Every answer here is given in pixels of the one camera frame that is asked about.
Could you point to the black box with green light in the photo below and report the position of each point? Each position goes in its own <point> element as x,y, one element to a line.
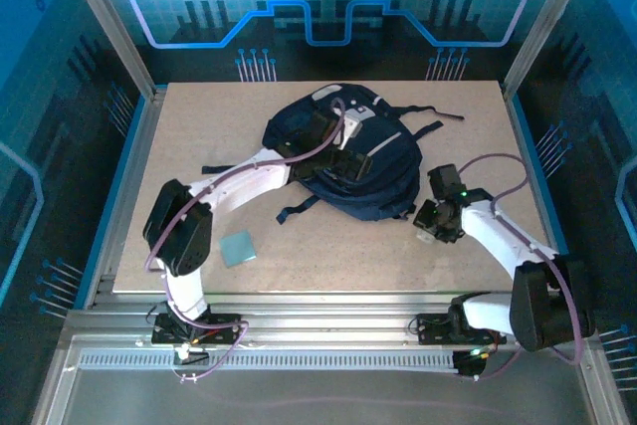
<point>468,362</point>

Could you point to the aluminium frame rail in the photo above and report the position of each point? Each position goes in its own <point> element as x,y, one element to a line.
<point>328,318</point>

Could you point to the navy blue backpack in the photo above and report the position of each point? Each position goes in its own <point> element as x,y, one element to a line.
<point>388,186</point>

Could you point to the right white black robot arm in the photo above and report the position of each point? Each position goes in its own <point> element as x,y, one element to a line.
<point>497,236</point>

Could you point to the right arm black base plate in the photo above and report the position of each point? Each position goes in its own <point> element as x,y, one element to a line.
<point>433,330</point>

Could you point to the pale blue square pad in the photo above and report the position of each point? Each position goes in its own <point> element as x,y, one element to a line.
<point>238,248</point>

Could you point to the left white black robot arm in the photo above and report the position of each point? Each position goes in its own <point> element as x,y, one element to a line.
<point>239,186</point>

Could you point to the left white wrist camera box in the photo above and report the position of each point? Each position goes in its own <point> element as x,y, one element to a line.
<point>353,129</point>

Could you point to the aluminium frame post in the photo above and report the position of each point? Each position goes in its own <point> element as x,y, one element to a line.
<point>547,22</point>
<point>107,22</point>

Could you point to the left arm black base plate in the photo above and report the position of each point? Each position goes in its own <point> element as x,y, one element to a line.
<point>224,330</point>

